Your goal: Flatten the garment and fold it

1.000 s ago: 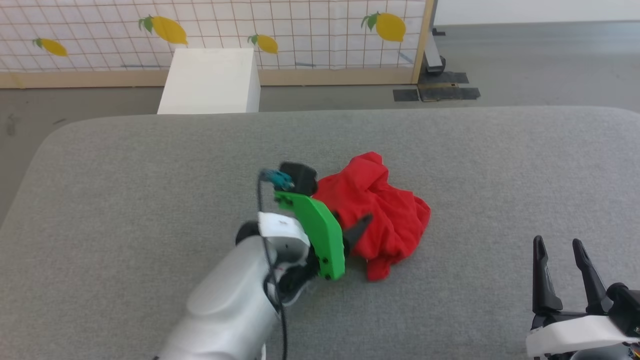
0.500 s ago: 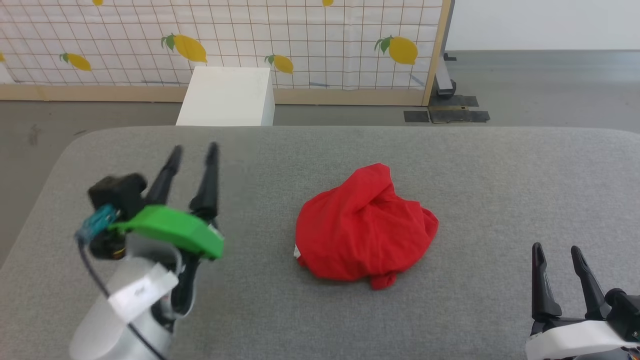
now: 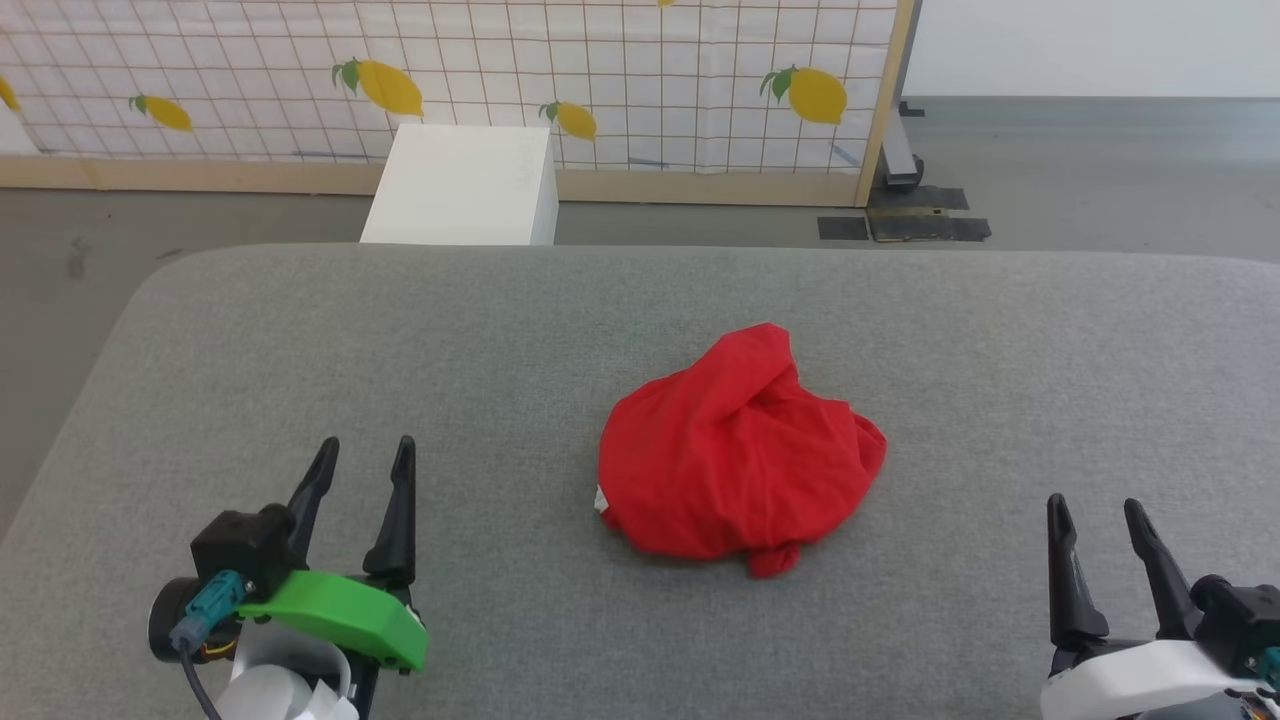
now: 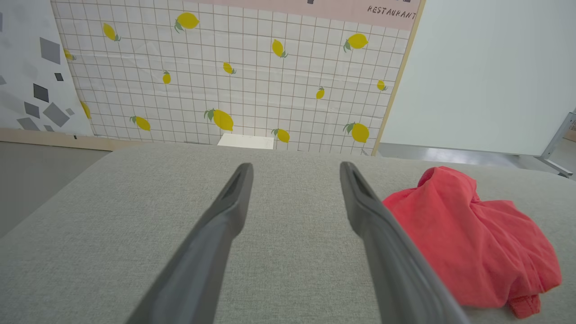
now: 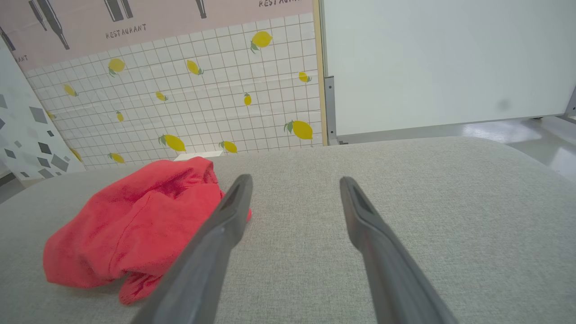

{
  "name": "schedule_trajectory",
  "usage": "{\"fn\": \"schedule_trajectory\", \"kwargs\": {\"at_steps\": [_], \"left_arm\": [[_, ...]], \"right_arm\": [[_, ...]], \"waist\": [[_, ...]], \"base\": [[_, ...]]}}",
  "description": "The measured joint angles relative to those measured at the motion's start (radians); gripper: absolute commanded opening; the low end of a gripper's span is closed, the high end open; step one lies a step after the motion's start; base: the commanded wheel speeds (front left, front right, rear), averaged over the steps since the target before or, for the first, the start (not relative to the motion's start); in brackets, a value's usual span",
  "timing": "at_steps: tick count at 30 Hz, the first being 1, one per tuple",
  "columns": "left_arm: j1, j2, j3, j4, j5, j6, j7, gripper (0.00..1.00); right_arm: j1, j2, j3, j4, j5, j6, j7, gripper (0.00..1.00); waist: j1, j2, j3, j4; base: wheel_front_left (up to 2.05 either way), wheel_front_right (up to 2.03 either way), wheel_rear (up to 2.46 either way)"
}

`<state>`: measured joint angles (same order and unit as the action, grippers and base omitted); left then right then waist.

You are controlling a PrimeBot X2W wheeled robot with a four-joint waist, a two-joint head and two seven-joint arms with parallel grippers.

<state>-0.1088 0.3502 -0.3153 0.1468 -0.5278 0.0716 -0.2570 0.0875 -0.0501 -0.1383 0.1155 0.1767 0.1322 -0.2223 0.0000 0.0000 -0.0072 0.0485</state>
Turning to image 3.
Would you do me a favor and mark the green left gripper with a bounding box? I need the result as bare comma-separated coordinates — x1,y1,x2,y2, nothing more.
237,435,429,720

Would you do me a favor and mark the white rectangular box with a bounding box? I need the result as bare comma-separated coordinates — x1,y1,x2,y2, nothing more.
360,123,559,246

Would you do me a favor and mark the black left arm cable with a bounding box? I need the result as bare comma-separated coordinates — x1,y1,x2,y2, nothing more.
168,570,248,720

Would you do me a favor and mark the lemon print partition screen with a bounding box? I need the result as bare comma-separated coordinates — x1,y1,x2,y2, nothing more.
0,0,918,209

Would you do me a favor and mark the grey metal stand leg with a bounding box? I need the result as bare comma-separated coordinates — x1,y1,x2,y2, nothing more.
880,30,927,192

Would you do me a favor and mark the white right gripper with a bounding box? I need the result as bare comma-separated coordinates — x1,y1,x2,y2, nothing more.
1039,492,1280,720

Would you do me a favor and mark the red and white garment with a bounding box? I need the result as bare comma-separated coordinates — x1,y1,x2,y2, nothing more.
596,322,888,580

